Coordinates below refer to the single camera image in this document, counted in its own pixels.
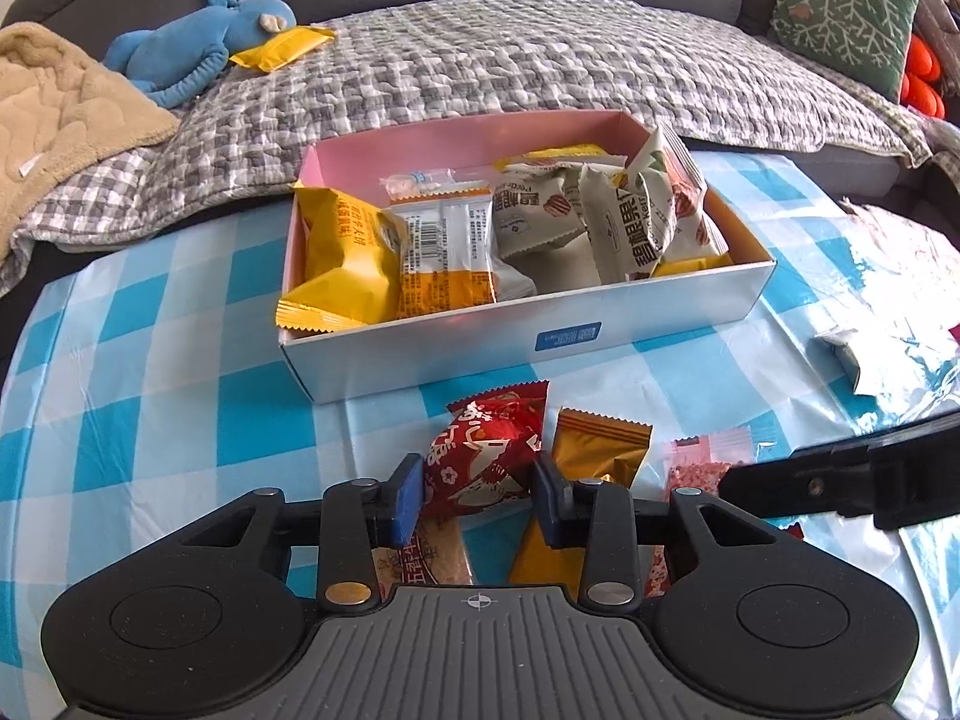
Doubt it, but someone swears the beige blanket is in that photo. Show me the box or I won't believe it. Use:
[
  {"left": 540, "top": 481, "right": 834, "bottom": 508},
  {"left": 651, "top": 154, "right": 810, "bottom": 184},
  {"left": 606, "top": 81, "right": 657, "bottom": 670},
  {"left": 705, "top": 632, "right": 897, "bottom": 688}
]
[{"left": 0, "top": 21, "right": 181, "bottom": 241}]

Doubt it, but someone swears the brown cracker packet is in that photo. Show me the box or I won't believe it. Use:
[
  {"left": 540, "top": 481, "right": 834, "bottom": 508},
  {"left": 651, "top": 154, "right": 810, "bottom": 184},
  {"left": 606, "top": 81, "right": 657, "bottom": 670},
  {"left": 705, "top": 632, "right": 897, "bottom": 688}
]
[{"left": 371, "top": 514, "right": 475, "bottom": 590}]

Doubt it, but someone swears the blue checked tablecloth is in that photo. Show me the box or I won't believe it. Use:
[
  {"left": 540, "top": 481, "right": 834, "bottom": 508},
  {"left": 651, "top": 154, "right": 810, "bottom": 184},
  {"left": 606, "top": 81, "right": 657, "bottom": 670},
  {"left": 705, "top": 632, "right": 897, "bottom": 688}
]
[{"left": 0, "top": 150, "right": 960, "bottom": 706}]

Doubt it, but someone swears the pink snack packet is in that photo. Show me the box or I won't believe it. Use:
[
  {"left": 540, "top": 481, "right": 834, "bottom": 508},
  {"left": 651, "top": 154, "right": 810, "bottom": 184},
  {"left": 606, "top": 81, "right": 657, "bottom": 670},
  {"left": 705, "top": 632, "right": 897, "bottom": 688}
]
[{"left": 645, "top": 431, "right": 751, "bottom": 597}]

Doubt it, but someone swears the white orange snack packet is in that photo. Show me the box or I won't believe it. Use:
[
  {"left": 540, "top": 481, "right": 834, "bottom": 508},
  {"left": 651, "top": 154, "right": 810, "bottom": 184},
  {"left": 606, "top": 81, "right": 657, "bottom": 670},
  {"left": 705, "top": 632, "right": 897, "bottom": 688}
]
[{"left": 390, "top": 191, "right": 500, "bottom": 322}]

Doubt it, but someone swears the yellow packet beside plush toy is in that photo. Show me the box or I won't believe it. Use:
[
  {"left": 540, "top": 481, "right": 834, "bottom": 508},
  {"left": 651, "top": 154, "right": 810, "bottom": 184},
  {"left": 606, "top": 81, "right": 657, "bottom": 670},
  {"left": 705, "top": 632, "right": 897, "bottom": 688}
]
[{"left": 229, "top": 24, "right": 338, "bottom": 74}]

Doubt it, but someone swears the brown cloth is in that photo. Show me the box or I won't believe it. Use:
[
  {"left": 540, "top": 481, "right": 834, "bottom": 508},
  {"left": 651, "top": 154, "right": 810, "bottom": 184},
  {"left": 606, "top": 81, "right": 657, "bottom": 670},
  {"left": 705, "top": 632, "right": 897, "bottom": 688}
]
[{"left": 877, "top": 0, "right": 960, "bottom": 80}]

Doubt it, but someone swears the white green snack packet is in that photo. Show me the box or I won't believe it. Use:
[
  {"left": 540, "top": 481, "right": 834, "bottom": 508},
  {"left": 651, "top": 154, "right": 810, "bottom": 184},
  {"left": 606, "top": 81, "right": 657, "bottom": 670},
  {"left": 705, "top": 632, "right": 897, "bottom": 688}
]
[{"left": 626, "top": 126, "right": 732, "bottom": 263}]

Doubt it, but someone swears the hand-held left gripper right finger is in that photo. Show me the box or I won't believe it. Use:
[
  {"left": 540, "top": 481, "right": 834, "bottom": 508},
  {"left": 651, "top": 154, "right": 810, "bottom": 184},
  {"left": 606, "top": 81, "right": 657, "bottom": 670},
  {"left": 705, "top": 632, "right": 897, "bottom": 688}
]
[{"left": 529, "top": 454, "right": 803, "bottom": 608}]

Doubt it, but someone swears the green patterned cushion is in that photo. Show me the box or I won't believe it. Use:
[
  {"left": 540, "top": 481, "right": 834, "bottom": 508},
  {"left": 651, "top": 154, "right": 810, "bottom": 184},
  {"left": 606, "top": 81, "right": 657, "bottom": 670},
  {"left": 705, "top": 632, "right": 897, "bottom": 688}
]
[{"left": 766, "top": 0, "right": 922, "bottom": 102}]

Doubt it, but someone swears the white nut snack packet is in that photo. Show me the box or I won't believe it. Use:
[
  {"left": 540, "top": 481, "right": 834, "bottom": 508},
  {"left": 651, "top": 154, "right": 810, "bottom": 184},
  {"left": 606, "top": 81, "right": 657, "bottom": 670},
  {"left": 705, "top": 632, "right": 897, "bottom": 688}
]
[
  {"left": 491, "top": 169, "right": 590, "bottom": 265},
  {"left": 581, "top": 165, "right": 680, "bottom": 286}
]

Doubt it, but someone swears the crumpled clear plastic wrap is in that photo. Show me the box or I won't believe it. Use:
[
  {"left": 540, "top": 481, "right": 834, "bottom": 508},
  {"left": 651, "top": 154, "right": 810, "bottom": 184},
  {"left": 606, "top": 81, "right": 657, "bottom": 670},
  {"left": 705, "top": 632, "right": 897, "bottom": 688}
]
[{"left": 832, "top": 195, "right": 960, "bottom": 428}]

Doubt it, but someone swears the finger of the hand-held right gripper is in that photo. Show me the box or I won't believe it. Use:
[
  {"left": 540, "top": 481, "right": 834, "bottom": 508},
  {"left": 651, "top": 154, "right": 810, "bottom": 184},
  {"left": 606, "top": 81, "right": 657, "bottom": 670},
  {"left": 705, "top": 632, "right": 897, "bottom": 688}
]
[{"left": 720, "top": 412, "right": 960, "bottom": 533}]

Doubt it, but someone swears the white cardboard box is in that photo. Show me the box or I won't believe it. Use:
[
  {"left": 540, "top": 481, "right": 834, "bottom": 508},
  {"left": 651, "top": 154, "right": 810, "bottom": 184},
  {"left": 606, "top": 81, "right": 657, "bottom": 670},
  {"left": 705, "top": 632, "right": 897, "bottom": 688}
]
[{"left": 277, "top": 109, "right": 777, "bottom": 404}]

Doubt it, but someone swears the gold snack packet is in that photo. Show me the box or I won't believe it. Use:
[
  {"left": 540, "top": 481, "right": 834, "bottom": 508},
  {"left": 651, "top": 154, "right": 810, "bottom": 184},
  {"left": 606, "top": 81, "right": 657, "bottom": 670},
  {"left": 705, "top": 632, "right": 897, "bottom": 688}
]
[{"left": 508, "top": 406, "right": 653, "bottom": 590}]

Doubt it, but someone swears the grey checked blanket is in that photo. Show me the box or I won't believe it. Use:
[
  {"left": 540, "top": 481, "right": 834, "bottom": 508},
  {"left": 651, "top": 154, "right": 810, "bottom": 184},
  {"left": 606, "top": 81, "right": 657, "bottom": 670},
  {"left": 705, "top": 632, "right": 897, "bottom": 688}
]
[{"left": 0, "top": 0, "right": 935, "bottom": 293}]

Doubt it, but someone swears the blue plush toy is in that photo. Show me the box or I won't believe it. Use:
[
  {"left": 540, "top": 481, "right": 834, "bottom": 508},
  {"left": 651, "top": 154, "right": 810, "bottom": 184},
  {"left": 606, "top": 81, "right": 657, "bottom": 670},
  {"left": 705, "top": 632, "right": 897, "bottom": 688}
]
[{"left": 103, "top": 0, "right": 297, "bottom": 110}]

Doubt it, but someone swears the orange soft object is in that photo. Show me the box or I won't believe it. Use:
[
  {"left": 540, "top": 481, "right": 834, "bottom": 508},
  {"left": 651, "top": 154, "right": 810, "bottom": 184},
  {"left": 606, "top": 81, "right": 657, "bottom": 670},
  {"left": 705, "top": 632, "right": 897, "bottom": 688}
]
[{"left": 896, "top": 34, "right": 950, "bottom": 117}]

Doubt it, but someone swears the small clear snack packet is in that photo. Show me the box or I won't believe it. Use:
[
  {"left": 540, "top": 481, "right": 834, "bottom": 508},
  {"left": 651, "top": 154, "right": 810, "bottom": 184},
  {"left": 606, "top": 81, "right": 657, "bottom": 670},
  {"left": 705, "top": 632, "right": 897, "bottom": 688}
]
[{"left": 379, "top": 169, "right": 455, "bottom": 200}]

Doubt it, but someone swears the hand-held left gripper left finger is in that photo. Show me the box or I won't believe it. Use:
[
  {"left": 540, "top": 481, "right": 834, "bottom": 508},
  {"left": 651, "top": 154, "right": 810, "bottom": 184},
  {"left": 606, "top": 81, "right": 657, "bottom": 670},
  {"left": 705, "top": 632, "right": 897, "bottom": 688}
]
[{"left": 161, "top": 454, "right": 427, "bottom": 612}]

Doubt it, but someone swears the large yellow snack packet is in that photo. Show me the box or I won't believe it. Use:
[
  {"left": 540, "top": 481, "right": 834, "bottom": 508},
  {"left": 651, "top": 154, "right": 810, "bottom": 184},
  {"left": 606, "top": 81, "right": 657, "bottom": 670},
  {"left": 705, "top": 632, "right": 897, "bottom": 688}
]
[{"left": 276, "top": 186, "right": 410, "bottom": 332}]

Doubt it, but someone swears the small white packet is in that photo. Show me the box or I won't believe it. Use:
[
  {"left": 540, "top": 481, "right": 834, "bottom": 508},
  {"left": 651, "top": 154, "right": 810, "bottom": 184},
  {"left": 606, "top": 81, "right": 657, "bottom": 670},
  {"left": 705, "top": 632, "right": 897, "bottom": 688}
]
[{"left": 814, "top": 324, "right": 901, "bottom": 397}]

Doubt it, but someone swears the yellow snack packet red label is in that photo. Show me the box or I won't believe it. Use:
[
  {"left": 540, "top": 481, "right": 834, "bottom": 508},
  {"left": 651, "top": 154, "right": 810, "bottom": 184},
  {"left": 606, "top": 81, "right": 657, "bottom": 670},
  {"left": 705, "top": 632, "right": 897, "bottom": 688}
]
[{"left": 499, "top": 146, "right": 631, "bottom": 173}]

